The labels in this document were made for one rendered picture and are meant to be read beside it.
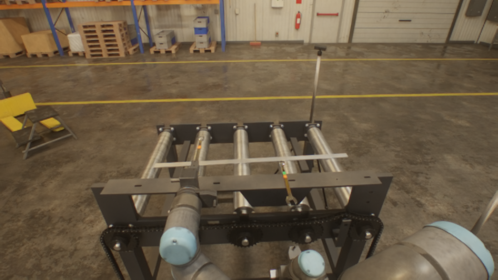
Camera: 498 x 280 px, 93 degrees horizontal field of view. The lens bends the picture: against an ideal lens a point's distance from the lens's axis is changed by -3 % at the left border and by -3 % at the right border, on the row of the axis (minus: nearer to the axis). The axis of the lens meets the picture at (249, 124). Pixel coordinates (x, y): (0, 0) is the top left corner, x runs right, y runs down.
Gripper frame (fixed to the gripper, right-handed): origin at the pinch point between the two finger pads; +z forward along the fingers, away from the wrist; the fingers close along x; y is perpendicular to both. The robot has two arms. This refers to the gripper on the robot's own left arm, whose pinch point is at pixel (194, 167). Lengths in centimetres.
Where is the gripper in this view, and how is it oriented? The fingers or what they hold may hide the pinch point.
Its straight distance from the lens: 93.3
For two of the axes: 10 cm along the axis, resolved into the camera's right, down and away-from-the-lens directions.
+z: -0.5, -4.9, 8.7
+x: 0.0, 8.7, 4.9
